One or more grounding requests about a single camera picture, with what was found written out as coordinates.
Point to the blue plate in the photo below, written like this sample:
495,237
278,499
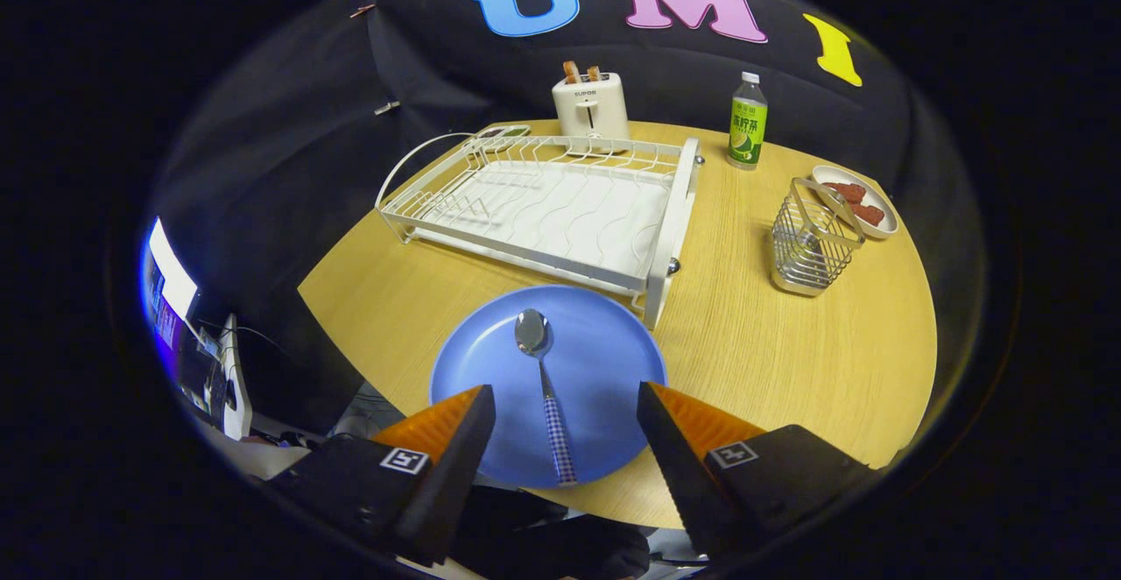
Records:
604,361

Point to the small cream food plate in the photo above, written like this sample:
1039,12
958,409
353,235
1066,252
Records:
883,228

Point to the white divided condiment tray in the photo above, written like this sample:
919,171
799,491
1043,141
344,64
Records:
504,130

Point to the computer monitor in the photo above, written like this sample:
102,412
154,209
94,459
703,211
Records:
171,300

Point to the silver cloth clip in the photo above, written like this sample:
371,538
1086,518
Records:
386,108

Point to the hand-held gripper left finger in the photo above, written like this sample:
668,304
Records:
442,484

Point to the white toaster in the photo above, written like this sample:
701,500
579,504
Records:
591,111

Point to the white upright device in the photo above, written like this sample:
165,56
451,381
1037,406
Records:
235,378

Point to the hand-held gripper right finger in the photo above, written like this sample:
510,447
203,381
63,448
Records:
683,484

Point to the green label drink bottle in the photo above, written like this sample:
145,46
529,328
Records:
747,129

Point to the pink cloth clip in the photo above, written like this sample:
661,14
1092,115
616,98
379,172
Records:
362,10

